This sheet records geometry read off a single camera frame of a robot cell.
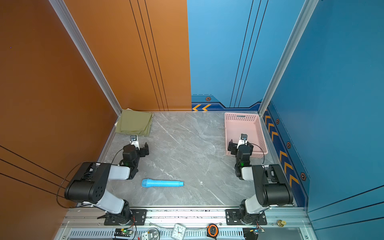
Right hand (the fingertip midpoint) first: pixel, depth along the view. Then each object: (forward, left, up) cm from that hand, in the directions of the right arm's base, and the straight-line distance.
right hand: (238, 141), depth 93 cm
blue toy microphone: (-24, +52, -4) cm, 57 cm away
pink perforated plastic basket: (+21, -4, -8) cm, 23 cm away
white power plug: (-47, +45, -1) cm, 65 cm away
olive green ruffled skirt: (+18, +71, -1) cm, 74 cm away
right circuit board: (-46, 0, -9) cm, 47 cm away
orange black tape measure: (-45, +19, -5) cm, 50 cm away
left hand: (0, +63, 0) cm, 63 cm away
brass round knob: (-42, -14, -7) cm, 45 cm away
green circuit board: (-46, +61, -9) cm, 77 cm away
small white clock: (-46, +35, -6) cm, 58 cm away
